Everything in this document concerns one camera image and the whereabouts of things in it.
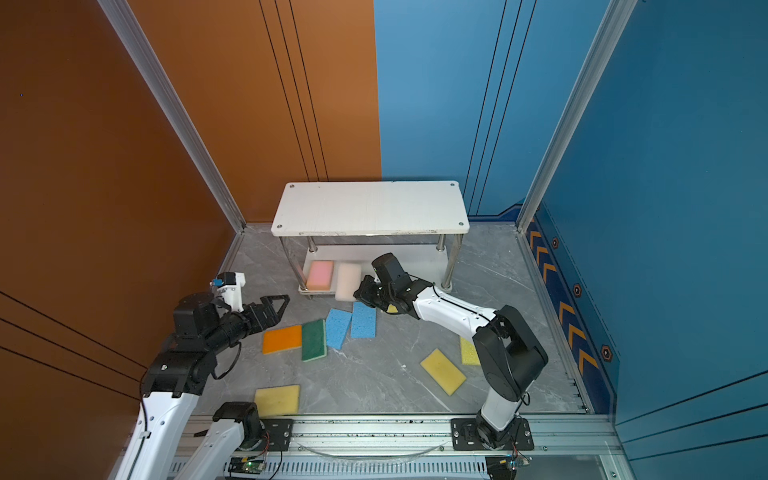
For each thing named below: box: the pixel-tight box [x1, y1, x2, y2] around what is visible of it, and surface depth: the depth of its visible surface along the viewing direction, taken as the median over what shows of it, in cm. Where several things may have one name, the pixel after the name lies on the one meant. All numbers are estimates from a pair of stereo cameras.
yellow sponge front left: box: [254, 384, 301, 417], surface depth 79 cm
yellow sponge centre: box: [420, 348, 467, 396], surface depth 84 cm
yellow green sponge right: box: [460, 336, 481, 365], surface depth 87 cm
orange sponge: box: [262, 324, 303, 355], surface depth 89 cm
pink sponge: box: [306, 260, 334, 291], surface depth 98 cm
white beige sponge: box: [335, 262, 362, 302], surface depth 87 cm
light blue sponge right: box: [351, 302, 376, 338], surface depth 93 cm
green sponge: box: [301, 319, 327, 362], surface depth 89 cm
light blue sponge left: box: [326, 308, 353, 350], surface depth 93 cm
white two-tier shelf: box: [271, 180, 470, 293], surface depth 81 cm
